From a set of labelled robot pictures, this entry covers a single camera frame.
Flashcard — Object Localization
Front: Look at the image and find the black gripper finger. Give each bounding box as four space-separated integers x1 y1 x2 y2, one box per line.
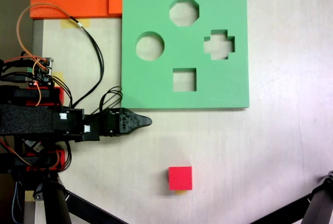
119 124 152 135
119 107 153 126

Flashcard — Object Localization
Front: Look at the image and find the red square block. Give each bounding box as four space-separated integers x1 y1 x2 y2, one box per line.
168 166 194 191

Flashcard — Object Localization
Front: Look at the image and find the red base clamp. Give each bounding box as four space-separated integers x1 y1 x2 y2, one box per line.
25 86 65 106
25 150 66 170

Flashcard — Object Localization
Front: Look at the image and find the green shape sorting board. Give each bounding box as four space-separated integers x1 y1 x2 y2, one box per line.
120 0 250 111

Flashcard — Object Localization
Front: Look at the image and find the thin black servo cable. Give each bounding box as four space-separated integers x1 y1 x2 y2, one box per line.
99 86 123 113

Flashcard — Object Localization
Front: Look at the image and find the thin orange wire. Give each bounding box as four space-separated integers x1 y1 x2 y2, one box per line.
0 138 61 171
33 59 44 107

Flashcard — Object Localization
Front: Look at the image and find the circuit board with wires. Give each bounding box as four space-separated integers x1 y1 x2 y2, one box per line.
25 57 56 89

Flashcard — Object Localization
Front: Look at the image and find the black camera tripod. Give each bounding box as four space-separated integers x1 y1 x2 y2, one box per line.
32 173 128 224

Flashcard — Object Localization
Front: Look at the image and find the blue white braided cable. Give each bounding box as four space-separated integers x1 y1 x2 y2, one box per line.
11 181 25 223

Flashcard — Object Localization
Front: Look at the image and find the long orange black wire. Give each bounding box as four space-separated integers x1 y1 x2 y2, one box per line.
16 3 105 109

